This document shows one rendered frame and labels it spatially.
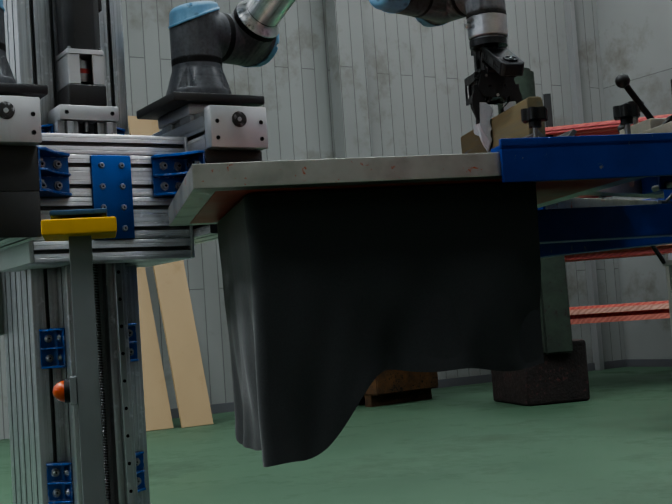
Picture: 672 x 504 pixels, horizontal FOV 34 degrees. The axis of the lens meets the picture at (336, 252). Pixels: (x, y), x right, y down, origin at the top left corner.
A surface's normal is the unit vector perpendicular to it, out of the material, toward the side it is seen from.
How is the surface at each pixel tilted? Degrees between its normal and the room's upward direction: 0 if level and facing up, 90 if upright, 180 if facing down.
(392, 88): 90
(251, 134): 90
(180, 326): 73
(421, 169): 90
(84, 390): 90
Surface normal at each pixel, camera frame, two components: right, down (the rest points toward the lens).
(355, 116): 0.52, -0.08
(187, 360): 0.48, -0.37
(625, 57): -0.85, 0.03
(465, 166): 0.21, -0.07
